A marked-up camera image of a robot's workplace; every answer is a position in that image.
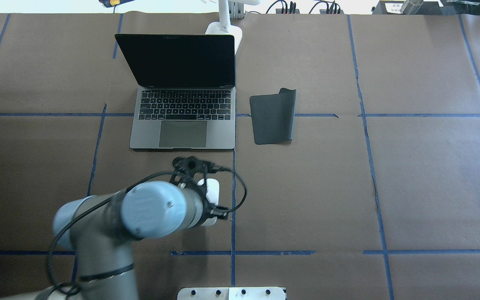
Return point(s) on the white computer mouse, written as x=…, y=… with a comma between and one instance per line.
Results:
x=212, y=194

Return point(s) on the grey laptop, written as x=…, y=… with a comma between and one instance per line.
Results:
x=186, y=97

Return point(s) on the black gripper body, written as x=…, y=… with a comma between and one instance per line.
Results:
x=207, y=207

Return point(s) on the white desk lamp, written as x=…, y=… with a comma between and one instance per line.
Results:
x=230, y=9

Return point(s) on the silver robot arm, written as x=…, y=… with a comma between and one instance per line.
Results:
x=100, y=229

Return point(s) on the black mouse pad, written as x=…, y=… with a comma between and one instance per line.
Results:
x=273, y=117

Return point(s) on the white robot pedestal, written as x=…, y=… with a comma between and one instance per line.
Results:
x=233, y=293

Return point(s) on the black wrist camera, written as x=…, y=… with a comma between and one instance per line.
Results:
x=186, y=167

